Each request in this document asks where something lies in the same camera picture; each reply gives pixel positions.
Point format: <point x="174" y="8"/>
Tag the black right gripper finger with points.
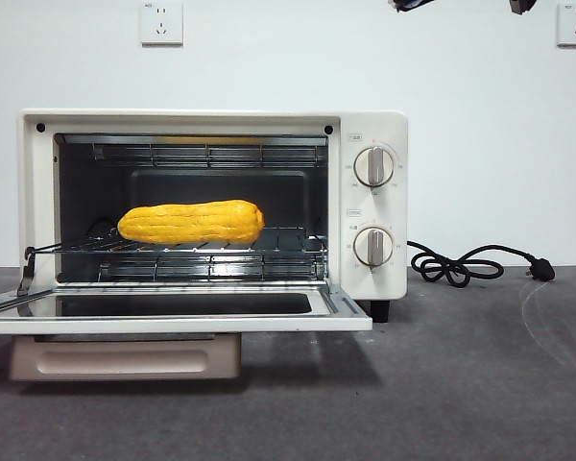
<point x="523" y="6"/>

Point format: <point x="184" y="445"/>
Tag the yellow corn cob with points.
<point x="192" y="222"/>

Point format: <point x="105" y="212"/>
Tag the oven temperature knob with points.
<point x="374" y="166"/>

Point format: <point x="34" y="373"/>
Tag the cream Toshiba toaster oven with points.
<point x="374" y="125"/>

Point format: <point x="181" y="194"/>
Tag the oven timer knob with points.
<point x="373" y="246"/>

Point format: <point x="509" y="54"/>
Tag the metal heating element guard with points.
<point x="211" y="268"/>
<point x="211" y="154"/>

